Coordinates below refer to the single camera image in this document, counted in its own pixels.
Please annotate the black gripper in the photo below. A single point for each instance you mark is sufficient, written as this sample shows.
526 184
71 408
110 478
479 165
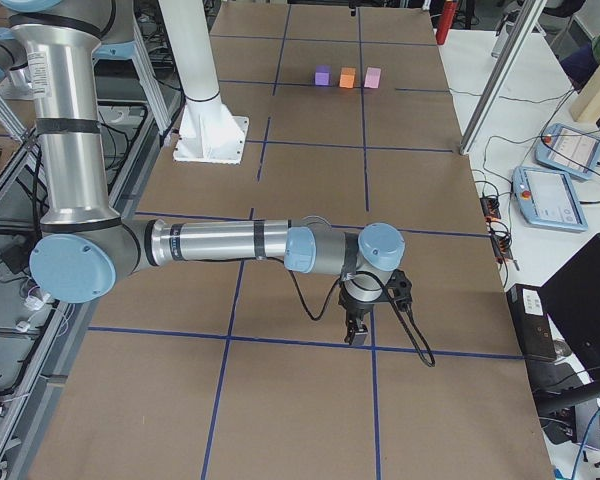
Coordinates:
355 308

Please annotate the orange black connector strip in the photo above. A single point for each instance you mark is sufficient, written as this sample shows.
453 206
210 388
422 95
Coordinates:
499 233

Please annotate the seated person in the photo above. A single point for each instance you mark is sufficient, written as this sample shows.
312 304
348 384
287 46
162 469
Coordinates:
581 65

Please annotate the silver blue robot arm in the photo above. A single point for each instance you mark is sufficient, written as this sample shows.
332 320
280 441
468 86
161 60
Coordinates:
86 247

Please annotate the pink foam block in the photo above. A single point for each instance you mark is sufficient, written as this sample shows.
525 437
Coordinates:
372 78

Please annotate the aluminium frame post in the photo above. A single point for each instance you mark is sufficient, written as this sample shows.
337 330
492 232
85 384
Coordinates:
509 43

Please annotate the orange foam block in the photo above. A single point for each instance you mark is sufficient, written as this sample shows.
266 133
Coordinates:
347 78

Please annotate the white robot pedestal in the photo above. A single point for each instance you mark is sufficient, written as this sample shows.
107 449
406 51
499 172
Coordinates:
208 132

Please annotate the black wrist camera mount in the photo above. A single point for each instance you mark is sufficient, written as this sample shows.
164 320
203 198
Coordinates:
400 287

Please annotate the near blue teach pendant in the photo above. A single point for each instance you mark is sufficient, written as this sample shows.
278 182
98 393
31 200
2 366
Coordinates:
547 199

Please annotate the far blue teach pendant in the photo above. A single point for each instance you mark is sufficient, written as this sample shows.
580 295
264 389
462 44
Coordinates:
569 150

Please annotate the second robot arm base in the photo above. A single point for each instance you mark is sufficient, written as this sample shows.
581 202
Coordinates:
15 79

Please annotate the black monitor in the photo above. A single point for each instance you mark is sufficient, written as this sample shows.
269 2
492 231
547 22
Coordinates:
571 298

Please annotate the red fire extinguisher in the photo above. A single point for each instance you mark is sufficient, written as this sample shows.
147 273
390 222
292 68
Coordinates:
445 21

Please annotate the purple foam block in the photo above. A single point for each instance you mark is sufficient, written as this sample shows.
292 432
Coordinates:
322 75

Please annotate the blue teach pendant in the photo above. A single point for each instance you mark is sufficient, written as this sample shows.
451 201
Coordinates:
547 199
569 150

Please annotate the black computer box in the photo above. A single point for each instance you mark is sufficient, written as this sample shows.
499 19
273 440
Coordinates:
531 324

